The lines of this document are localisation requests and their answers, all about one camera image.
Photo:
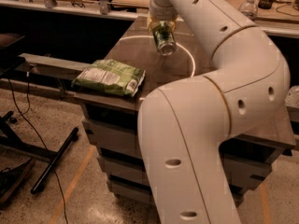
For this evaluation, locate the green chip bag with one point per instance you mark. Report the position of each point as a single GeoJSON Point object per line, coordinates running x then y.
{"type": "Point", "coordinates": [111, 77]}

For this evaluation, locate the grey drawer cabinet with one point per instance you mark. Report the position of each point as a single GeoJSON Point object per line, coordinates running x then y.
{"type": "Point", "coordinates": [247, 159]}

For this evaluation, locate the black round cup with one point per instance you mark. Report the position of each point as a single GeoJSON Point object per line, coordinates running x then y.
{"type": "Point", "coordinates": [265, 4]}

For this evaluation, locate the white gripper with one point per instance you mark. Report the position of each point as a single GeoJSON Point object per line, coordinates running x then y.
{"type": "Point", "coordinates": [162, 13]}

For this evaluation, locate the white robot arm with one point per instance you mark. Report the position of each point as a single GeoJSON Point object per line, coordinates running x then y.
{"type": "Point", "coordinates": [182, 124]}

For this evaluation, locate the grey side shelf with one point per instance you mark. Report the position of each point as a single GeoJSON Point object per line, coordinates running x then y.
{"type": "Point", "coordinates": [51, 67]}

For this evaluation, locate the white plastic bag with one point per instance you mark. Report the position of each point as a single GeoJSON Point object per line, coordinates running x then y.
{"type": "Point", "coordinates": [292, 98]}

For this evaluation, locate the green soda can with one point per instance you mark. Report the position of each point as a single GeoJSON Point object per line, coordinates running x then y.
{"type": "Point", "coordinates": [164, 39]}

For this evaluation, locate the clear plastic water bottle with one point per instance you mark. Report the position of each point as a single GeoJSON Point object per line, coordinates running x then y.
{"type": "Point", "coordinates": [249, 8]}

